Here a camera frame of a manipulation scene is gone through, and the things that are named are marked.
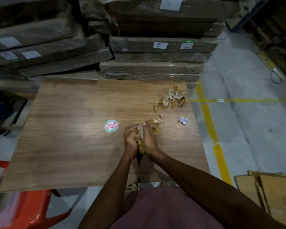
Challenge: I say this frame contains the person's left hand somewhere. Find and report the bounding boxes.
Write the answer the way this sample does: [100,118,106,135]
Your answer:
[123,125,141,156]

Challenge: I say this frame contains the person's right hand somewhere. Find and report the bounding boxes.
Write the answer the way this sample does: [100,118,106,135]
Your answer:
[141,122,163,163]

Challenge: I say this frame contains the brown packing tape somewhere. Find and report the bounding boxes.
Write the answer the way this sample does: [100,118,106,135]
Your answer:
[135,85,187,155]

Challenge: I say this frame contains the person's right forearm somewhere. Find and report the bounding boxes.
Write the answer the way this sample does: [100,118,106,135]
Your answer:
[148,150,286,229]

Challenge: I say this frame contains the person's left forearm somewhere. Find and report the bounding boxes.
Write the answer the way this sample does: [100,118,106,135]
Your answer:
[78,151,143,229]

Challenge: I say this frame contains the round green red sticker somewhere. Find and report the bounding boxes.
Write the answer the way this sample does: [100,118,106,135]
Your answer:
[104,119,119,133]

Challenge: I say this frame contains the wood grain laminate board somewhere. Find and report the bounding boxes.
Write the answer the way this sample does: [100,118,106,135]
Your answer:
[0,80,211,193]

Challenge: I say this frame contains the person's pink shirt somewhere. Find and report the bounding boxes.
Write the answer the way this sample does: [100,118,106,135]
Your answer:
[109,185,226,229]

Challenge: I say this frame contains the stack of wrapped flat packages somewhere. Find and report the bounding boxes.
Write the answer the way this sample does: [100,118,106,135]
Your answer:
[79,0,241,90]
[0,0,113,94]

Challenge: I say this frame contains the red plastic chair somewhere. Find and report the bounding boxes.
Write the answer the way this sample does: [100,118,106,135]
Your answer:
[0,159,72,229]

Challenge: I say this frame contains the flattened brown cardboard pieces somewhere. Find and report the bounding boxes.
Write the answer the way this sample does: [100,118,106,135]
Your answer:
[235,170,286,229]

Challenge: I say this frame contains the thin grey cable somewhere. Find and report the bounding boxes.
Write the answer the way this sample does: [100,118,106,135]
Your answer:
[270,68,283,85]

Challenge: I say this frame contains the blue metal rack frame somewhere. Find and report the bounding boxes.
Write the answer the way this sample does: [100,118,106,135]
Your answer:
[238,0,277,28]

